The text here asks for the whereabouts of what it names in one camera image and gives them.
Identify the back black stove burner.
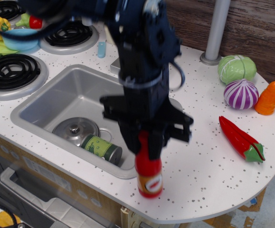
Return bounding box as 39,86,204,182
0,0,26,25

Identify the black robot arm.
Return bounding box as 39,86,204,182
19,0,193,160

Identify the red toy chili pepper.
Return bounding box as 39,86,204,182
219,116,266,163

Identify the silver toy faucet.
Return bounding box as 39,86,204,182
110,58,120,76

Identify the purple toy onion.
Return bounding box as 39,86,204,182
224,79,259,110

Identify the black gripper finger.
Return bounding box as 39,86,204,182
119,121,141,154
148,126,170,160

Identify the black stove burner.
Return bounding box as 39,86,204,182
0,54,48,101
39,21,99,55
0,0,26,25

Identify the green toy can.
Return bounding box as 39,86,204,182
80,134,123,165

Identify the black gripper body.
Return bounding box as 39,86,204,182
100,83,193,142

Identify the grey support pole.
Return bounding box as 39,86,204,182
200,0,231,66

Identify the grey toy sink basin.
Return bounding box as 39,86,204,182
10,64,183,180

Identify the front black stove burner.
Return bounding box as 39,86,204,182
0,54,48,101

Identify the green toy cabbage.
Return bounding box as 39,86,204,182
218,55,257,85

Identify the yellow toy object below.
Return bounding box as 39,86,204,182
0,211,14,228

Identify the toy oven door handle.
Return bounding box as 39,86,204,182
0,167,69,228

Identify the cream toy detergent jug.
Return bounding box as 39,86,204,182
104,25,115,45

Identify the red sauce bottle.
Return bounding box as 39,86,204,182
135,131,163,198

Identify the middle black stove burner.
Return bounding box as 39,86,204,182
39,21,99,55

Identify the light blue toy bowl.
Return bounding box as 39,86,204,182
3,28,38,51

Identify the orange toy carrot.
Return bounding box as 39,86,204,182
254,81,275,115

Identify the black cable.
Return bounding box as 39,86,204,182
0,16,71,41

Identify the silver pot lid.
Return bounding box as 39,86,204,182
52,117,100,146

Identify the red toy radish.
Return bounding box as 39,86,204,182
15,13,43,29

